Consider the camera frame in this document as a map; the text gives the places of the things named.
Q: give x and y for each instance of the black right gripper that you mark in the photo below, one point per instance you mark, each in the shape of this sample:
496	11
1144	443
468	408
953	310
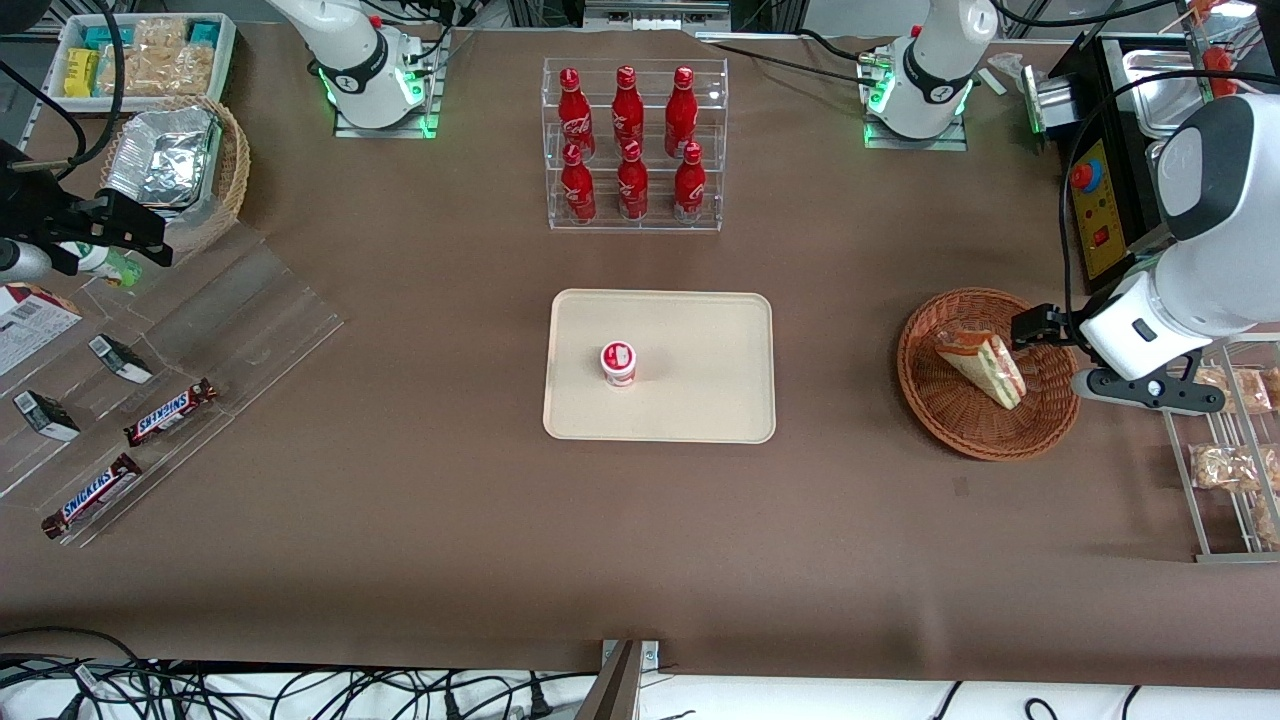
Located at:
38	216

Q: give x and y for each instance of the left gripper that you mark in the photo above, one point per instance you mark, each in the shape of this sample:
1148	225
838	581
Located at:
1056	327

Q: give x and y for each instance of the triangle sandwich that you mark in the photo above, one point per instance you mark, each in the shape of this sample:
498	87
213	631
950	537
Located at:
985	365

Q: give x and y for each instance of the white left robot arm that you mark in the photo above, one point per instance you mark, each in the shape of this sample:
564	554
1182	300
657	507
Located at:
1220	160

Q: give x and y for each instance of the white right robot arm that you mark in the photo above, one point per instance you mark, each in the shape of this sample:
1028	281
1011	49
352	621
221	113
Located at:
350	60

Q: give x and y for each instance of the light wicker basket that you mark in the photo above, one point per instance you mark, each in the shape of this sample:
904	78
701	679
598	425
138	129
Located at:
235	170

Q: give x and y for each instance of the brown wicker basket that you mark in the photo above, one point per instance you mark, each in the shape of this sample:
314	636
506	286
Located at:
960	420

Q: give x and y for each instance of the steel warmer tray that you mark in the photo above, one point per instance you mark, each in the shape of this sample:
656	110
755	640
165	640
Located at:
1160	95

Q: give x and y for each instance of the beige plastic tray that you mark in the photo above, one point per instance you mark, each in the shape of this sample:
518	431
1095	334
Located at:
700	390

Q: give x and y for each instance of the green white bottle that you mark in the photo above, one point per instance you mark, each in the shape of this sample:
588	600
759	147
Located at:
105	265

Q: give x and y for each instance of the silver foil packet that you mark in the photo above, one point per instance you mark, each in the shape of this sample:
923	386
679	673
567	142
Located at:
165	155

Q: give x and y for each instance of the black food warmer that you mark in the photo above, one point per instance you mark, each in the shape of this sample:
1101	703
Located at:
1100	215

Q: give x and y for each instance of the small black white box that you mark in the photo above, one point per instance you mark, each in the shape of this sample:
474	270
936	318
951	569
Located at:
120	358
45	415

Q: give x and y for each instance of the red white carton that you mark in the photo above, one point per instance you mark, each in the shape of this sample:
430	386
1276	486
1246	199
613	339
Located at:
30	325

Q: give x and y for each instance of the clear acrylic stepped shelf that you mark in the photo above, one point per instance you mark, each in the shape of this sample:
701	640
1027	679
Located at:
250	320

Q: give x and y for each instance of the clear cracker pack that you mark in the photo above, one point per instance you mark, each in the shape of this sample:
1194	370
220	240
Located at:
160	32
185	68
125	75

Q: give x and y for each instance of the yellow snack pack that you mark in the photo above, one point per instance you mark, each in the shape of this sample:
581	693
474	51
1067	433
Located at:
82	72

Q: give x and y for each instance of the snickers chocolate bar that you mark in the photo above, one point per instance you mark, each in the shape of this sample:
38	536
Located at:
92	495
170	412

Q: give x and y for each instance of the white plastic bin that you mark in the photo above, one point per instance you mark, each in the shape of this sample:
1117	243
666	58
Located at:
225	60

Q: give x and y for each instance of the teal snack pack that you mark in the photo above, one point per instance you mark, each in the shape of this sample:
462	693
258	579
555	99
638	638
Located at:
100	37
204	32

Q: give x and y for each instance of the wrapped bread pack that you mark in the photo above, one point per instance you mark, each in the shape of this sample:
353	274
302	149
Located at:
1235	390
1225	467
1270	522

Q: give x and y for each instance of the white plastic wrapper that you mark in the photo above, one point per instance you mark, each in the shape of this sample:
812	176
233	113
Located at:
1010	65

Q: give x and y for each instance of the red sausage on stick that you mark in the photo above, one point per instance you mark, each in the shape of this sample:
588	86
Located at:
1218	60

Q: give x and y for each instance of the red cola bottle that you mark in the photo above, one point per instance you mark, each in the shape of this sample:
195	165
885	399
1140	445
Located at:
681	110
632	188
627	105
577	190
573	110
689	190

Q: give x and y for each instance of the brown table cover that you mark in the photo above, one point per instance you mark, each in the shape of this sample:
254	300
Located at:
400	520

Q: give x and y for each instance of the clear acrylic bottle rack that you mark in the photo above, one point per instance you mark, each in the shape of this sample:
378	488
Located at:
655	222

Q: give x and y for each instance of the red white yogurt cup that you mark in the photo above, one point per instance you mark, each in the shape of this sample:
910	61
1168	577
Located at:
619	362

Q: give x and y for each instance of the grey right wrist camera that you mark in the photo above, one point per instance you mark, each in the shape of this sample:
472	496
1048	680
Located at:
20	262

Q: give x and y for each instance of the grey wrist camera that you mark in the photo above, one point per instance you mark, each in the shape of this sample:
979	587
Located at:
20	262
1150	392

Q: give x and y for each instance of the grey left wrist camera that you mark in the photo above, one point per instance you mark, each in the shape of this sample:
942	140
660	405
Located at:
1150	392

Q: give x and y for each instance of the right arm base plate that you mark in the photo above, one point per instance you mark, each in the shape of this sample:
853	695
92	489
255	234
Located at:
385	130

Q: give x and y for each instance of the aluminium frame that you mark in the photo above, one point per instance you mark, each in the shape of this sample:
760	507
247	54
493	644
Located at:
655	12

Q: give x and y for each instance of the metal bracket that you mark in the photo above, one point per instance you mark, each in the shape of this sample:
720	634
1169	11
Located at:
625	685

